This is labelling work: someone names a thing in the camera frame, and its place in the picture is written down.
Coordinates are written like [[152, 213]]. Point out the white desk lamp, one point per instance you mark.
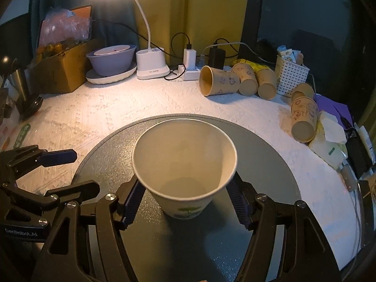
[[151, 64]]

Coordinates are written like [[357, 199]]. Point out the orange flat box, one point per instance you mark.
[[83, 11]]

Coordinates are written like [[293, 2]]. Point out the white charger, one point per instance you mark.
[[189, 57]]

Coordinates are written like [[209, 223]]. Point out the metal flask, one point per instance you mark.
[[19, 85]]

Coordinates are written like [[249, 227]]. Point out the white tissue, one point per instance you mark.
[[330, 126]]

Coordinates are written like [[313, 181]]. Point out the purple bowl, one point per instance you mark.
[[110, 63]]

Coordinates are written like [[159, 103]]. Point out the black power adapter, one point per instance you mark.
[[216, 57]]

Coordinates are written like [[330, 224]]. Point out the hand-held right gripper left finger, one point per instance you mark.
[[131, 204]]

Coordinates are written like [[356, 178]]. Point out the clear bag green print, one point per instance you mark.
[[327, 154]]

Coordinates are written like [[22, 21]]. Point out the grey round turntable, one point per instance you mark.
[[261, 158]]

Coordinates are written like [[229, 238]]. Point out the white textured table cover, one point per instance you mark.
[[123, 102]]

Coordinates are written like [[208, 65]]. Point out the green plastic ruler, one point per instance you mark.
[[22, 133]]

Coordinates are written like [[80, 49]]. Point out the bundle of small packets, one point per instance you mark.
[[289, 54]]

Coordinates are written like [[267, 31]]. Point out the black box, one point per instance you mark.
[[358, 155]]

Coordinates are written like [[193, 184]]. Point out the purple cloth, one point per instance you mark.
[[335, 104]]

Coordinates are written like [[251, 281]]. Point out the cardboard box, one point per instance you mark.
[[63, 70]]

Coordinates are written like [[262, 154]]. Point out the white plastic basket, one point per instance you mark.
[[290, 76]]

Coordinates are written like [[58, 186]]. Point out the white paper cup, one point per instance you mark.
[[183, 152]]

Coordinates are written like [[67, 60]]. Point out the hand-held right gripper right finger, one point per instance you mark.
[[238, 207]]

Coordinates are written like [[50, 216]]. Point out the white power strip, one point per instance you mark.
[[191, 75]]

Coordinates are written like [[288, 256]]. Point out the yellow packet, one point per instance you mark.
[[258, 66]]

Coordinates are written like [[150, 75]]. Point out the pile of oranges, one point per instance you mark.
[[50, 48]]

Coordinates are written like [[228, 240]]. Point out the black round lid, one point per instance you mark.
[[33, 105]]

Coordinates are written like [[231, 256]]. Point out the white purple-rimmed plate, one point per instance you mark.
[[111, 78]]

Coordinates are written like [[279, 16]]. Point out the white lid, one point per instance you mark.
[[113, 50]]

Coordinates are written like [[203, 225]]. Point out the yellow curtain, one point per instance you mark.
[[202, 8]]

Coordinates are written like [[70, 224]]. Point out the clear plastic bag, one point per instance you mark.
[[63, 26]]

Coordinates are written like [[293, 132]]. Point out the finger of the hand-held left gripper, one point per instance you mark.
[[77, 190], [60, 156]]

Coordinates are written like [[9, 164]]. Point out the brown printed paper cup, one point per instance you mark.
[[302, 91], [246, 79], [223, 80], [267, 85], [305, 117]]

